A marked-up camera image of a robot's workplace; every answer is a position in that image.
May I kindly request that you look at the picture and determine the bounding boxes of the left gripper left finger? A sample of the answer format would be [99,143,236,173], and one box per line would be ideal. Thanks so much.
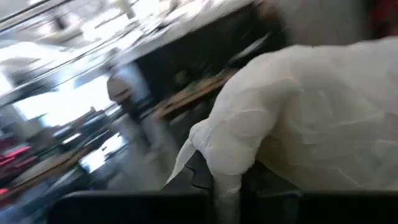
[47,150,216,224]

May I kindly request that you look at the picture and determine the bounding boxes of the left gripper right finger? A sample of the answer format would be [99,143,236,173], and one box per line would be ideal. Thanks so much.
[241,160,398,224]

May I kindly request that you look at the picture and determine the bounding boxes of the cream white garment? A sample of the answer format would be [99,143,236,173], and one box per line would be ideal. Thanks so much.
[166,35,398,224]

